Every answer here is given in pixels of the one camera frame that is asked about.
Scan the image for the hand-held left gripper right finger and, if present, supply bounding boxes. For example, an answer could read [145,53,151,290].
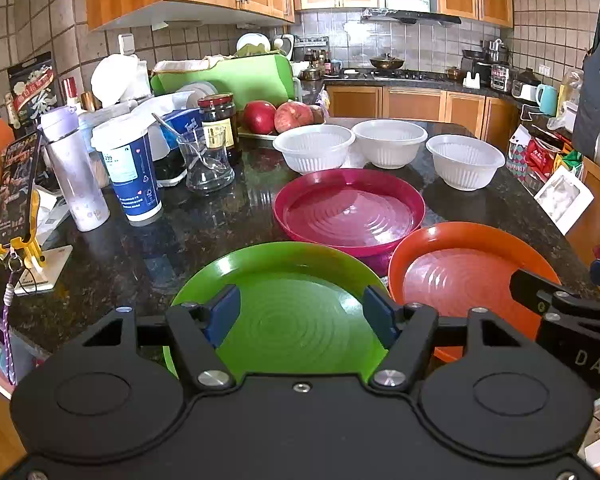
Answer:
[364,285,525,394]

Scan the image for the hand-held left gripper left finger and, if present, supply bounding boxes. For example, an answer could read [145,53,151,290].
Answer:
[82,285,242,395]

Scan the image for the green plastic plate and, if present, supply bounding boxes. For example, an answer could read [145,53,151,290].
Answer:
[162,241,390,381]

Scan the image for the orange plastic plate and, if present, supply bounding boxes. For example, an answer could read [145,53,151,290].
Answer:
[387,221,563,363]

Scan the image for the magenta plastic plate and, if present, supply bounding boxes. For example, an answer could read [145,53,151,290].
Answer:
[272,168,427,271]

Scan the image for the white ribbed plastic bowl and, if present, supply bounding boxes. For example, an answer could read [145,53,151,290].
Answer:
[272,125,356,175]
[352,119,428,169]
[426,134,506,191]

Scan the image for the white window gift box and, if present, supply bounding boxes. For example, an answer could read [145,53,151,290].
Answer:
[534,165,595,236]

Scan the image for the red printed gift bags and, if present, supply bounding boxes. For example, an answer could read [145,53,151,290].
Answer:
[505,125,581,181]

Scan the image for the clear glass cup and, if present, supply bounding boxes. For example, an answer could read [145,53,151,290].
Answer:
[177,126,236,196]

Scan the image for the blue and white paper cup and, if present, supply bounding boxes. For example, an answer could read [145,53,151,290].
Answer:
[91,119,163,227]

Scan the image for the black apron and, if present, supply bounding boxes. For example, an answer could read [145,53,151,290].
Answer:
[572,35,600,161]

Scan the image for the yellow tray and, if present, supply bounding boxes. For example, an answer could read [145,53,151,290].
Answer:
[237,125,281,142]

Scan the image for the teal mug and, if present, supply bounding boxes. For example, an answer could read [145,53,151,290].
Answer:
[536,84,560,117]

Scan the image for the clear plastic oil bottle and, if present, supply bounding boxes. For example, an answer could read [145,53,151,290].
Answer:
[557,67,585,118]

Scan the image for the metal spoon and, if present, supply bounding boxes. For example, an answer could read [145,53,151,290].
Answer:
[152,112,216,171]

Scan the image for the yellow phone stand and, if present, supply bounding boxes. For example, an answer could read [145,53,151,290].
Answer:
[0,190,73,296]

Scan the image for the blue tissue pack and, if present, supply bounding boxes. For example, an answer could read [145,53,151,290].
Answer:
[160,110,203,151]

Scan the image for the white small appliance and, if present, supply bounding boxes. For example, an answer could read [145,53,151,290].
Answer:
[512,80,541,101]

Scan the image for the dark sauce glass jar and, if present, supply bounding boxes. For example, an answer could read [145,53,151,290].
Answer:
[197,93,241,166]

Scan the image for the dark red apple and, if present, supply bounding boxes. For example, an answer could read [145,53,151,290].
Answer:
[243,101,278,135]

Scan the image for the lavender water bottle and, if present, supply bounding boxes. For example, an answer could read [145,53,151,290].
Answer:
[40,106,111,232]

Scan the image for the streaked red apple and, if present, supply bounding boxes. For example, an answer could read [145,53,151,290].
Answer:
[274,101,315,134]

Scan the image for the wooden lower cabinets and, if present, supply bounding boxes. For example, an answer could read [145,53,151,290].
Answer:
[325,85,521,151]

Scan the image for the pale round dishes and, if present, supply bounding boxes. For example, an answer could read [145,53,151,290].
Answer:
[175,80,218,98]

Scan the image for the steel pots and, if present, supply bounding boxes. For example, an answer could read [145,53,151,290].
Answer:
[462,40,511,92]

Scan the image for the gas stove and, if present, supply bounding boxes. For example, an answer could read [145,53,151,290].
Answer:
[370,69,441,81]

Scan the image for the white cloth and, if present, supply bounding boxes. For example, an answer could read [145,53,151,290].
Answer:
[154,55,226,73]

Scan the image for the dark wok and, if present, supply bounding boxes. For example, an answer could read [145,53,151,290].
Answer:
[370,53,406,71]

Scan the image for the white paper towel pack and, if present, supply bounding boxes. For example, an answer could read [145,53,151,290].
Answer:
[91,53,152,106]

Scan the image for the red capped bottle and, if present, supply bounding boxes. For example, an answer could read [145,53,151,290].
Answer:
[62,76,81,111]

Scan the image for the white round plate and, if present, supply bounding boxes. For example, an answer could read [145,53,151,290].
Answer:
[236,32,272,56]

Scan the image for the black printed box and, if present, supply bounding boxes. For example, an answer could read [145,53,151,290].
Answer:
[7,52,61,128]

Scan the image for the range hood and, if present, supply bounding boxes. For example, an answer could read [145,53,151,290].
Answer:
[360,9,462,27]

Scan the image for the purple lanyard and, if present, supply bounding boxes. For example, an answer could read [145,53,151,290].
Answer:
[0,255,20,386]

